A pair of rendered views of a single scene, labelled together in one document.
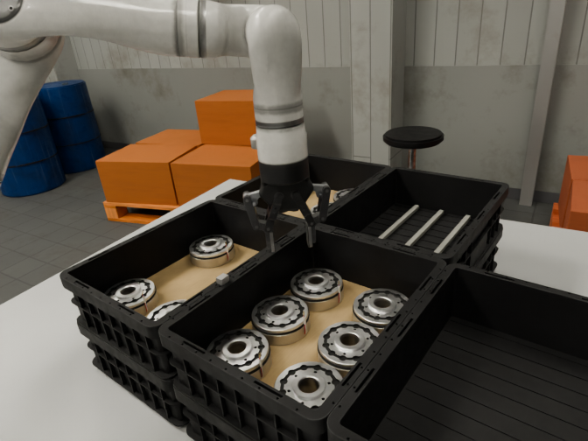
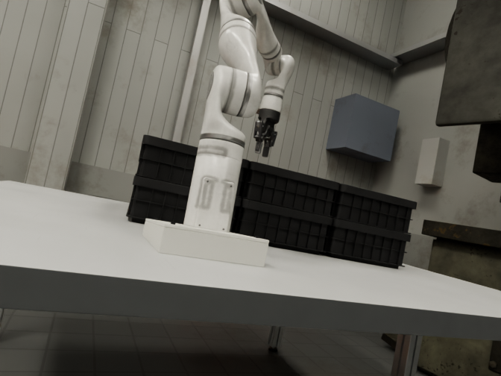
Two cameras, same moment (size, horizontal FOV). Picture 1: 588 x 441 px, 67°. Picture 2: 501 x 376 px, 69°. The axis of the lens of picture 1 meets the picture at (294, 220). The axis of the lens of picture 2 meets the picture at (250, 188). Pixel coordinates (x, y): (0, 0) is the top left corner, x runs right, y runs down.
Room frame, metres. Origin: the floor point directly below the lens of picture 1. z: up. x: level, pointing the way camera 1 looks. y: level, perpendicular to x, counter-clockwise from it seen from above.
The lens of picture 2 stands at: (-0.05, 1.08, 0.79)
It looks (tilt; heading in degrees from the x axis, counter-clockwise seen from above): 3 degrees up; 303
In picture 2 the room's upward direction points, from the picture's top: 12 degrees clockwise
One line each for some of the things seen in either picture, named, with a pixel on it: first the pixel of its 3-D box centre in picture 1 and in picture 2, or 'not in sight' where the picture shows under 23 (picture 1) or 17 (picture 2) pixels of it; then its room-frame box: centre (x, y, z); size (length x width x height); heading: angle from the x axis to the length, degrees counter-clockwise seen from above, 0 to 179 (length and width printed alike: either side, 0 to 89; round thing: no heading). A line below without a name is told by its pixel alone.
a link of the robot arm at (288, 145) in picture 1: (280, 133); (267, 103); (0.66, 0.01, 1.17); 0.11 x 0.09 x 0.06; 5
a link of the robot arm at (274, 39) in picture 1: (275, 67); (279, 77); (0.63, 0.01, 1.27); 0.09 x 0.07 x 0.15; 6
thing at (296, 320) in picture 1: (280, 312); not in sight; (0.63, 0.04, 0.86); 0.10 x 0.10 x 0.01
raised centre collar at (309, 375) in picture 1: (309, 386); not in sight; (0.46, 0.00, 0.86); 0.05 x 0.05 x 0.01
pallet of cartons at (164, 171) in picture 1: (202, 154); not in sight; (3.24, 0.64, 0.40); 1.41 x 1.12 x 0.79; 57
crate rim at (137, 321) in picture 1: (190, 252); (188, 157); (0.78, 0.21, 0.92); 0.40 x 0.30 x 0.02; 140
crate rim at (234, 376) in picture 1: (312, 298); (273, 177); (0.59, -0.02, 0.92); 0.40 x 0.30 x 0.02; 140
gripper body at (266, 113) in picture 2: (285, 181); (268, 122); (0.64, 0.01, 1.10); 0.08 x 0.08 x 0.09
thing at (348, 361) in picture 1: (349, 342); not in sight; (0.54, -0.07, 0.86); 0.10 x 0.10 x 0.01
